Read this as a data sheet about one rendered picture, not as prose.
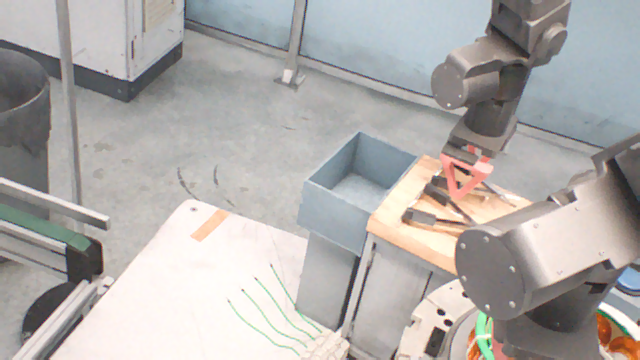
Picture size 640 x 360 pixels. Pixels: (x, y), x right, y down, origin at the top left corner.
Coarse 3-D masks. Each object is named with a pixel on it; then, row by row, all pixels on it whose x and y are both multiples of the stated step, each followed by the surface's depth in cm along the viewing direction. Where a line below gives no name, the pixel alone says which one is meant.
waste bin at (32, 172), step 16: (0, 160) 188; (16, 160) 192; (32, 160) 198; (0, 176) 192; (16, 176) 195; (32, 176) 201; (48, 192) 217; (16, 208) 202; (32, 208) 208; (0, 256) 211
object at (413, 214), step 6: (408, 210) 89; (414, 210) 89; (420, 210) 89; (408, 216) 89; (414, 216) 89; (420, 216) 89; (426, 216) 88; (432, 216) 88; (420, 222) 89; (426, 222) 89; (432, 222) 89
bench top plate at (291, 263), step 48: (192, 240) 123; (240, 240) 125; (288, 240) 127; (144, 288) 112; (192, 288) 114; (288, 288) 117; (96, 336) 104; (144, 336) 105; (192, 336) 106; (240, 336) 108
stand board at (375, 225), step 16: (432, 160) 104; (416, 176) 100; (432, 176) 100; (464, 176) 102; (400, 192) 96; (416, 192) 97; (448, 192) 98; (384, 208) 93; (400, 208) 93; (416, 208) 94; (432, 208) 94; (448, 208) 95; (464, 208) 96; (480, 208) 96; (496, 208) 97; (512, 208) 97; (368, 224) 91; (384, 224) 90; (416, 224) 91; (400, 240) 90; (416, 240) 89; (432, 240) 89; (448, 240) 90; (432, 256) 89; (448, 256) 87
